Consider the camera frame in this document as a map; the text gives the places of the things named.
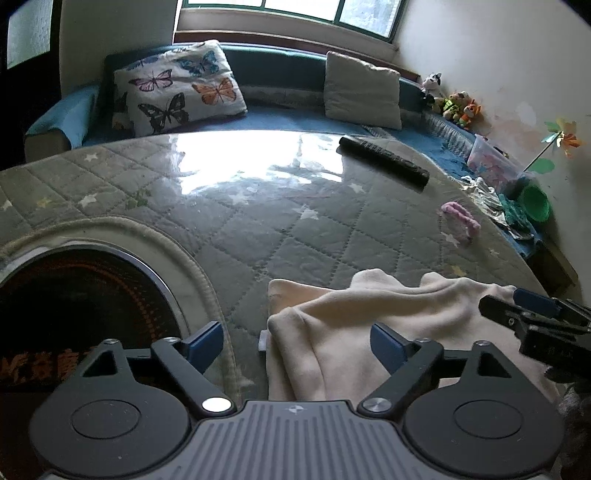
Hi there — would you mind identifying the yellow green plush toy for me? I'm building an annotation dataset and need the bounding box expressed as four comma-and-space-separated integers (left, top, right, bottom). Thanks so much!
442, 91, 469, 123

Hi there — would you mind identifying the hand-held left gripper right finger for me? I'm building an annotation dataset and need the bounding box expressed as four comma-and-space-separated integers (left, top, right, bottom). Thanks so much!
358, 322, 525, 418

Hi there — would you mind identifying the green framed window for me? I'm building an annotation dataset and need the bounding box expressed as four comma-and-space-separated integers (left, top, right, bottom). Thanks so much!
178, 0, 404, 44

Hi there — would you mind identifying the wooden stool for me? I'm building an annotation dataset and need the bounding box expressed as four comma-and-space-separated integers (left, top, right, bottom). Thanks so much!
531, 240, 578, 296

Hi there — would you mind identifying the teal sofa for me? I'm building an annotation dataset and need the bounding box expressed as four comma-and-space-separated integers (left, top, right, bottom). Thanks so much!
23, 41, 546, 259

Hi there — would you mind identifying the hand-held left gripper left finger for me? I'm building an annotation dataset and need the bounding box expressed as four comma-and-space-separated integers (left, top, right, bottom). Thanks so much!
69, 320, 234, 418

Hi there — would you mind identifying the blue sofa blanket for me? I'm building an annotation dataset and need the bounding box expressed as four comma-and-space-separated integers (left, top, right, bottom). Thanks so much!
25, 84, 100, 144

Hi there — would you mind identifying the round table heater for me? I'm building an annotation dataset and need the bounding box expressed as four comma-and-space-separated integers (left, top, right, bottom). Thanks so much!
0, 240, 190, 393

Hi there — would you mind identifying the beige pillow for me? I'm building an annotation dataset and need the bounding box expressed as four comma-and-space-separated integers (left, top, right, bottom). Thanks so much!
323, 51, 402, 131

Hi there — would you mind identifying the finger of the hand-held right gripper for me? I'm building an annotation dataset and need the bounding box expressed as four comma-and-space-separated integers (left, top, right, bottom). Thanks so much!
513, 287, 591, 324
479, 295, 561, 330

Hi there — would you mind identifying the colourful pinwheel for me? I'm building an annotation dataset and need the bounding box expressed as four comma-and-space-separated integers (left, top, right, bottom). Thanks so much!
524, 119, 583, 174

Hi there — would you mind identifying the orange plush toy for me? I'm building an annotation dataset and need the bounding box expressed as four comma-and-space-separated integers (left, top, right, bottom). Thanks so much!
458, 99, 482, 130

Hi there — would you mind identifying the clear plastic toy box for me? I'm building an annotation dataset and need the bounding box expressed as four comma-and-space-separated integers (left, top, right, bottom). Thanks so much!
466, 135, 527, 190

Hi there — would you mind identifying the cream garment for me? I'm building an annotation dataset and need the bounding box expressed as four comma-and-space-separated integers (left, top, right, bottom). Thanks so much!
259, 268, 561, 402

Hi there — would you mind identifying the grey quilted star table cover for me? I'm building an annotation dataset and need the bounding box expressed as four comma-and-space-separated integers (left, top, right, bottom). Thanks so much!
0, 129, 555, 402

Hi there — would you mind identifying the black and white plush toy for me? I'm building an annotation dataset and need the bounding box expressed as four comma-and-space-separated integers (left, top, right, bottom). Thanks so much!
420, 72, 445, 113

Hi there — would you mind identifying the green plastic bowl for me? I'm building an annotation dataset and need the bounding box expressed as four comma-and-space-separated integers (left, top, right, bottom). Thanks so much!
517, 182, 552, 221

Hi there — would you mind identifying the butterfly print pillow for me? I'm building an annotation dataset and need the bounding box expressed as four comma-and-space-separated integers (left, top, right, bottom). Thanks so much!
112, 39, 249, 138

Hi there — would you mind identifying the pink hair scrunchie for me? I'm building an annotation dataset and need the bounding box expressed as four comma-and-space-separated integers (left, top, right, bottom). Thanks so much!
440, 200, 482, 244

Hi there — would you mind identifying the black remote control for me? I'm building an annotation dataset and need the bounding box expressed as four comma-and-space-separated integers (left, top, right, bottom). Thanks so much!
337, 135, 430, 188

